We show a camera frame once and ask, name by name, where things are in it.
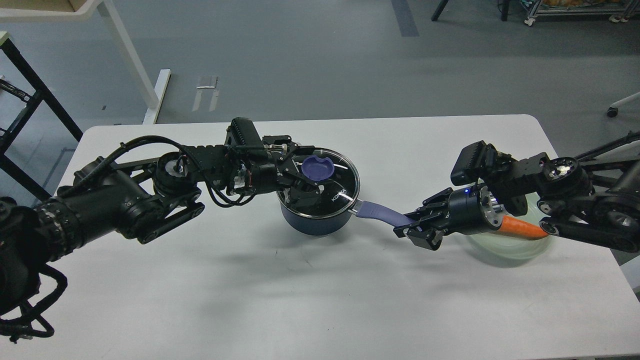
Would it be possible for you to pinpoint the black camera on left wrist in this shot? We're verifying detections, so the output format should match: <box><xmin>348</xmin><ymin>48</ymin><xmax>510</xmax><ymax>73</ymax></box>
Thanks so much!
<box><xmin>225</xmin><ymin>117</ymin><xmax>264</xmax><ymax>149</ymax></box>

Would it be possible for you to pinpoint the metal wire cart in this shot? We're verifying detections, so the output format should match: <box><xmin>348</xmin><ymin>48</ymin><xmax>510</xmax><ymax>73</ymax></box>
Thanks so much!
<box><xmin>523</xmin><ymin>0</ymin><xmax>639</xmax><ymax>27</ymax></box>

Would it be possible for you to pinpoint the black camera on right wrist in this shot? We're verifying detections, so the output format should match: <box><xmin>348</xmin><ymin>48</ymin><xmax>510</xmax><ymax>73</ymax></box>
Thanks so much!
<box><xmin>450</xmin><ymin>141</ymin><xmax>498</xmax><ymax>186</ymax></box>

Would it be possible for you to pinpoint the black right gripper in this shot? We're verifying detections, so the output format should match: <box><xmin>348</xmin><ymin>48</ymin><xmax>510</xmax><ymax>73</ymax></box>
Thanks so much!
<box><xmin>393</xmin><ymin>186</ymin><xmax>502</xmax><ymax>251</ymax></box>

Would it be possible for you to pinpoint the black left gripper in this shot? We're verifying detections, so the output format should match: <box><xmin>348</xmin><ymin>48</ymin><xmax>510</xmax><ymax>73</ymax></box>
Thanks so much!
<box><xmin>238</xmin><ymin>135</ymin><xmax>326</xmax><ymax>208</ymax></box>

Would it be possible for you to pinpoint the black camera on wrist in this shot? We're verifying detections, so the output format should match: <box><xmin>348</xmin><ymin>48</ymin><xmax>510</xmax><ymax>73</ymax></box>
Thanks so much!
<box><xmin>225</xmin><ymin>117</ymin><xmax>264</xmax><ymax>149</ymax></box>
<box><xmin>450</xmin><ymin>141</ymin><xmax>498</xmax><ymax>186</ymax></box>

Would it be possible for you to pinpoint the translucent green plate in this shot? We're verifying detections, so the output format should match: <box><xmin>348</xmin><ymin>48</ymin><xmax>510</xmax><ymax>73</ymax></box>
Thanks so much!
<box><xmin>460</xmin><ymin>193</ymin><xmax>553</xmax><ymax>266</ymax></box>

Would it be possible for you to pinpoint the glass pot lid purple knob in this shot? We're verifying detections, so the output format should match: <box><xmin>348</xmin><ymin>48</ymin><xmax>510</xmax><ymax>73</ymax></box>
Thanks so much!
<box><xmin>276</xmin><ymin>147</ymin><xmax>361</xmax><ymax>219</ymax></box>

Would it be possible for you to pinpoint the dark blue saucepan purple handle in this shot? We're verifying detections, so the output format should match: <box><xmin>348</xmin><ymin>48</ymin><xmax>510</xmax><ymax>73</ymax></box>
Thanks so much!
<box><xmin>276</xmin><ymin>147</ymin><xmax>418</xmax><ymax>237</ymax></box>

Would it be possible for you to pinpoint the orange toy carrot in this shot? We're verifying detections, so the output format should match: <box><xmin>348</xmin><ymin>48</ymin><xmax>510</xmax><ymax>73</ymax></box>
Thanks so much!
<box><xmin>496</xmin><ymin>215</ymin><xmax>549</xmax><ymax>240</ymax></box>

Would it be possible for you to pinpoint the black metal rack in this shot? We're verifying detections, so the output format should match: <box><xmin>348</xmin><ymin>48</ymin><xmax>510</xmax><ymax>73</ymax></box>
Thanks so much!
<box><xmin>0</xmin><ymin>30</ymin><xmax>83</xmax><ymax>201</ymax></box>

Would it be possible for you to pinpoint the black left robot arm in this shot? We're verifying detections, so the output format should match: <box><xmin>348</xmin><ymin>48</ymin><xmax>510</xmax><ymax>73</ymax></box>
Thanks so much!
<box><xmin>1</xmin><ymin>136</ymin><xmax>333</xmax><ymax>342</ymax></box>

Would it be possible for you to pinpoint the white desk frame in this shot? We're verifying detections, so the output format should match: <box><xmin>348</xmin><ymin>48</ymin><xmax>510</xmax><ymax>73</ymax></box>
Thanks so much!
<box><xmin>0</xmin><ymin>0</ymin><xmax>172</xmax><ymax>125</ymax></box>

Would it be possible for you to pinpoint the white office chair base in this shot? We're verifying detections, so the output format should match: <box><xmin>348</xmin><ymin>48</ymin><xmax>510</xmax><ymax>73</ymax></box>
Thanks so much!
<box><xmin>606</xmin><ymin>92</ymin><xmax>640</xmax><ymax>118</ymax></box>

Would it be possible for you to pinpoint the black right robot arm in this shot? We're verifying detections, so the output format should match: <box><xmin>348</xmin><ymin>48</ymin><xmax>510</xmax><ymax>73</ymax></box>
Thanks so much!
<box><xmin>393</xmin><ymin>132</ymin><xmax>640</xmax><ymax>253</ymax></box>

